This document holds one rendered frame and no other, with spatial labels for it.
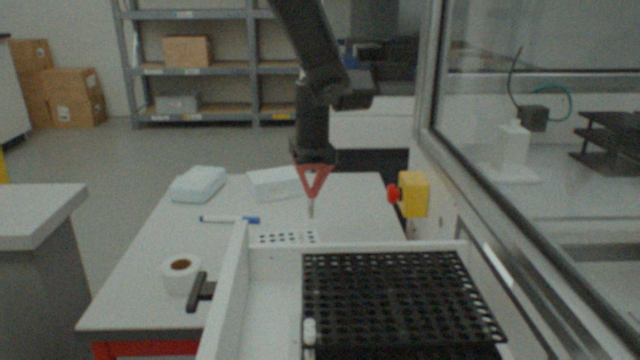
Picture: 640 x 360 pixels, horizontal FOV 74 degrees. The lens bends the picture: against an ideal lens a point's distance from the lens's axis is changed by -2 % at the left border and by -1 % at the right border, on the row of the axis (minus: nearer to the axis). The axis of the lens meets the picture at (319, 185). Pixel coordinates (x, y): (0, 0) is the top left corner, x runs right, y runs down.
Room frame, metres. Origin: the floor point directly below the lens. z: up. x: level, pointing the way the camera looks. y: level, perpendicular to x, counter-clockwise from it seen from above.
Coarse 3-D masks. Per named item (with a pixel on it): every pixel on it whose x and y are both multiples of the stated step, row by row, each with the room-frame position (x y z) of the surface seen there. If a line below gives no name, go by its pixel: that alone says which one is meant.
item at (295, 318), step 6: (294, 318) 0.44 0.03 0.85; (300, 318) 0.45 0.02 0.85; (294, 324) 0.43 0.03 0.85; (300, 324) 0.43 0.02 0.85; (294, 330) 0.42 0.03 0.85; (300, 330) 0.42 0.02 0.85; (294, 336) 0.41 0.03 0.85; (300, 336) 0.41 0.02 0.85; (294, 342) 0.40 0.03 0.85; (300, 342) 0.40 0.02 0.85; (294, 348) 0.39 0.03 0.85; (300, 348) 0.39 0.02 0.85; (294, 354) 0.38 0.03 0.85; (300, 354) 0.38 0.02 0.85
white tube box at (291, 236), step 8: (264, 232) 0.75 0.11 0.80; (272, 232) 0.75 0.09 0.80; (280, 232) 0.75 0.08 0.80; (288, 232) 0.75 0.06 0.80; (296, 232) 0.75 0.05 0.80; (312, 232) 0.76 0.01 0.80; (256, 240) 0.72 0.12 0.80; (264, 240) 0.72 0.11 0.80; (272, 240) 0.73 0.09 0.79; (280, 240) 0.73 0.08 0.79; (288, 240) 0.72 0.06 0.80; (296, 240) 0.72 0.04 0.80; (304, 240) 0.72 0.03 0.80; (312, 240) 0.72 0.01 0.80
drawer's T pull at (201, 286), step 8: (200, 272) 0.46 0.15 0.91; (200, 280) 0.44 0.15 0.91; (216, 280) 0.44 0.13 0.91; (192, 288) 0.42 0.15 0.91; (200, 288) 0.43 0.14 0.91; (208, 288) 0.43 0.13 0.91; (192, 296) 0.41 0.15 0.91; (200, 296) 0.41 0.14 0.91; (208, 296) 0.41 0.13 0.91; (192, 304) 0.40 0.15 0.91; (192, 312) 0.39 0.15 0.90
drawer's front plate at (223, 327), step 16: (240, 224) 0.55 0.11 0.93; (240, 240) 0.51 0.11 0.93; (240, 256) 0.48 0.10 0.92; (224, 272) 0.43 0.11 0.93; (240, 272) 0.47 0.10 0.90; (224, 288) 0.40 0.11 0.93; (240, 288) 0.46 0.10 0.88; (224, 304) 0.38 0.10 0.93; (240, 304) 0.45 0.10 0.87; (208, 320) 0.35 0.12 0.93; (224, 320) 0.36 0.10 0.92; (240, 320) 0.44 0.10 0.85; (208, 336) 0.33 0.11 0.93; (224, 336) 0.35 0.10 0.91; (208, 352) 0.31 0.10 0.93; (224, 352) 0.34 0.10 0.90
